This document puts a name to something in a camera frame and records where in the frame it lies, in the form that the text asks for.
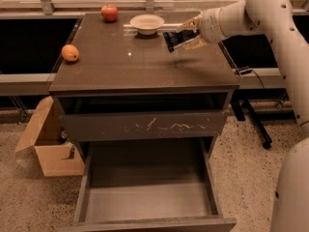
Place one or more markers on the metal window rail frame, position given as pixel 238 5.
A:
pixel 26 84

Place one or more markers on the open cardboard box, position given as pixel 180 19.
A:
pixel 44 133

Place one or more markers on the dark blue rxbar wrapper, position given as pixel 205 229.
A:
pixel 176 39

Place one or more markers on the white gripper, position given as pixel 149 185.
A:
pixel 210 25

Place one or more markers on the red apple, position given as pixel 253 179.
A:
pixel 109 13

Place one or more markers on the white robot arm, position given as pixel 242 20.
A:
pixel 274 19

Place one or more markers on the black rolling stand leg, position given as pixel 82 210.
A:
pixel 239 106

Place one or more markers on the orange fruit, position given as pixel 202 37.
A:
pixel 70 53

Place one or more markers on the open grey middle drawer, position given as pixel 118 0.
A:
pixel 162 185

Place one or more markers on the grey drawer cabinet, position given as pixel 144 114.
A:
pixel 120 71

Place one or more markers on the white bowl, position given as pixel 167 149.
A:
pixel 147 24

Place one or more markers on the scratched grey top drawer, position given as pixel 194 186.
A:
pixel 142 125

